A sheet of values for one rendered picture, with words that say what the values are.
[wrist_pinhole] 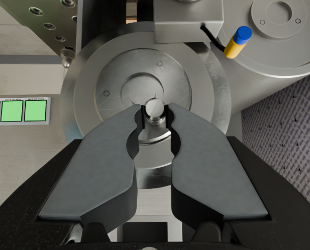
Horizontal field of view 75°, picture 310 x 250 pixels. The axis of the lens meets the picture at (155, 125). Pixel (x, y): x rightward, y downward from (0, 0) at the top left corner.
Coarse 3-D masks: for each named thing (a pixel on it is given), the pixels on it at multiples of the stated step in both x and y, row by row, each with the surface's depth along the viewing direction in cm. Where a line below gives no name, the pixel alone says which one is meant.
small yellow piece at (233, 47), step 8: (208, 32) 14; (240, 32) 11; (248, 32) 11; (216, 40) 14; (232, 40) 12; (240, 40) 11; (224, 48) 13; (232, 48) 12; (240, 48) 12; (232, 56) 13
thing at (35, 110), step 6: (30, 102) 51; (36, 102) 51; (42, 102) 51; (30, 108) 50; (36, 108) 50; (42, 108) 50; (30, 114) 50; (36, 114) 50; (42, 114) 50; (30, 120) 50; (36, 120) 50
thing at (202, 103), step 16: (144, 32) 17; (112, 48) 17; (128, 48) 17; (160, 48) 17; (176, 48) 17; (96, 64) 17; (192, 64) 16; (80, 80) 17; (192, 80) 16; (208, 80) 16; (80, 96) 16; (192, 96) 16; (208, 96) 16; (80, 112) 16; (192, 112) 16; (208, 112) 16; (80, 128) 16; (160, 144) 16; (144, 160) 15; (160, 160) 15
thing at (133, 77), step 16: (144, 48) 16; (112, 64) 16; (128, 64) 16; (144, 64) 15; (160, 64) 15; (176, 64) 15; (96, 80) 16; (112, 80) 15; (128, 80) 16; (144, 80) 15; (160, 80) 15; (176, 80) 15; (96, 96) 15; (112, 96) 15; (128, 96) 16; (144, 96) 15; (160, 96) 16; (176, 96) 15; (96, 112) 15; (112, 112) 15; (160, 128) 15
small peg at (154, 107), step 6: (150, 102) 12; (156, 102) 12; (162, 102) 12; (144, 108) 12; (150, 108) 12; (156, 108) 12; (162, 108) 12; (150, 114) 12; (156, 114) 12; (162, 114) 12; (150, 120) 13; (156, 120) 12; (162, 120) 14
